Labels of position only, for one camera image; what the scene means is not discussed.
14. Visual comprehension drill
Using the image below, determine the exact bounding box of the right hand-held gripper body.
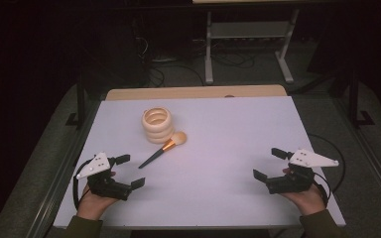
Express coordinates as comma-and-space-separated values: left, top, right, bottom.
266, 148, 340, 195

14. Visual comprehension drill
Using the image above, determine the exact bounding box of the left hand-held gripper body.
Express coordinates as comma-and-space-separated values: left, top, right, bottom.
75, 152, 133, 201

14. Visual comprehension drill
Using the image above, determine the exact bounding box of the makeup brush with black handle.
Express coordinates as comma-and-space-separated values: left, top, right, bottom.
138, 131, 188, 170

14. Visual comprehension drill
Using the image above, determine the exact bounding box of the cream ribbed brush holder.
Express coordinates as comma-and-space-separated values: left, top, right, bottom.
141, 106, 175, 145

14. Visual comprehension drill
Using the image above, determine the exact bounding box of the person's left hand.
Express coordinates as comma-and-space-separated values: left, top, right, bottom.
76, 186, 118, 221

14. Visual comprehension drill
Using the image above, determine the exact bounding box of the person's right hand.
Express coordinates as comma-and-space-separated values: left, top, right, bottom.
279, 181, 327, 216

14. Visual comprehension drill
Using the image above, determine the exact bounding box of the black metal stand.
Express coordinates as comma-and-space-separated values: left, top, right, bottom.
64, 73, 87, 128
347, 69, 376, 128

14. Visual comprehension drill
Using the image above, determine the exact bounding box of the white metal stand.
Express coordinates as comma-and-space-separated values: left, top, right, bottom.
204, 9, 301, 84

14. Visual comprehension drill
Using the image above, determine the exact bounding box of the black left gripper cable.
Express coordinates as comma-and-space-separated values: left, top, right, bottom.
72, 158, 94, 211

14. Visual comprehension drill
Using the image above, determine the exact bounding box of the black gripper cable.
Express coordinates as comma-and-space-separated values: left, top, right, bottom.
72, 158, 94, 211
307, 133, 346, 196

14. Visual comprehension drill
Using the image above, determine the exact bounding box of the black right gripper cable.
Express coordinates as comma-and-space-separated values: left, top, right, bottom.
307, 133, 346, 196

